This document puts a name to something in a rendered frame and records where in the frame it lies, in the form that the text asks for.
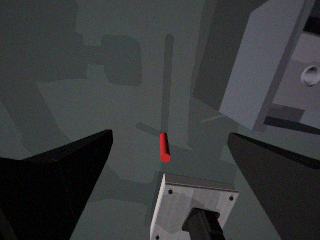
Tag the red peg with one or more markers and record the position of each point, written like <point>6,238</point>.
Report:
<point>164,147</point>

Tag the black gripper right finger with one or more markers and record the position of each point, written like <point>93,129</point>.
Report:
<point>286,184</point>

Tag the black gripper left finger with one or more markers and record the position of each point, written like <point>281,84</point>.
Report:
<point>43,196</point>

